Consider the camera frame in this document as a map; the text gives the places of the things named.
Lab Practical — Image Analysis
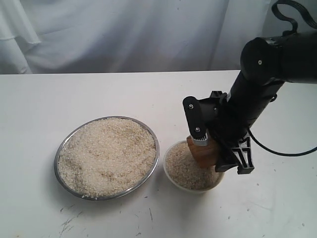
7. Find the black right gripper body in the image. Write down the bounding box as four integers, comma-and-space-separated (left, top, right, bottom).
198, 91, 247, 151

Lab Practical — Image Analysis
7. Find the small white rice bowl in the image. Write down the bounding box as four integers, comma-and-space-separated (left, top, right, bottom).
163, 141, 225, 194

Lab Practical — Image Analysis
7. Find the black camera cable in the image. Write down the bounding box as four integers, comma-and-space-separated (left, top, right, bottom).
247, 0, 317, 156

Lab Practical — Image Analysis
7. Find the brown wooden cup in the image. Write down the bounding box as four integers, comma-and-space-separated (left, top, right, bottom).
186, 136, 220, 169

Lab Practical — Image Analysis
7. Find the metal plate of rice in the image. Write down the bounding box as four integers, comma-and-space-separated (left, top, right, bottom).
54, 116, 159, 201

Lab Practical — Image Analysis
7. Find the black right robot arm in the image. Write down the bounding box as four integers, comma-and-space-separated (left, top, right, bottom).
183, 31, 317, 174

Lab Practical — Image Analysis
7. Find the white backdrop cloth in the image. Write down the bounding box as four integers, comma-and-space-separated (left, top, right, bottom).
0, 0, 291, 74

